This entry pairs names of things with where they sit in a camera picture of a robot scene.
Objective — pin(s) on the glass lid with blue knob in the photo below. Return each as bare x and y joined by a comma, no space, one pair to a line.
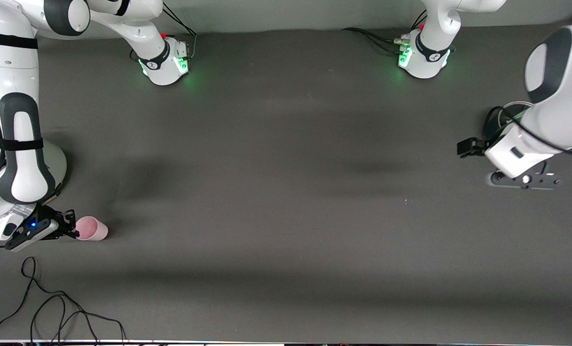
516,109

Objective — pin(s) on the pink plastic cup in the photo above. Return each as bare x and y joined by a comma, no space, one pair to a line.
93,229

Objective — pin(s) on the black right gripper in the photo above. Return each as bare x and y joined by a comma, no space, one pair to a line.
60,222

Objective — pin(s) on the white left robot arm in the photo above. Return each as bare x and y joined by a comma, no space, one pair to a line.
569,96

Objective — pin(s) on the dark blue saucepan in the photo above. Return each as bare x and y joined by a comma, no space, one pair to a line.
490,126

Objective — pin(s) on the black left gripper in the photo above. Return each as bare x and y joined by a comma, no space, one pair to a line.
479,144

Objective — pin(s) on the dark grey table mat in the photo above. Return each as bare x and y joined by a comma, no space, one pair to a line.
315,269

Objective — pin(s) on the stainless steel pot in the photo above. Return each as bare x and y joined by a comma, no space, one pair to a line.
55,163

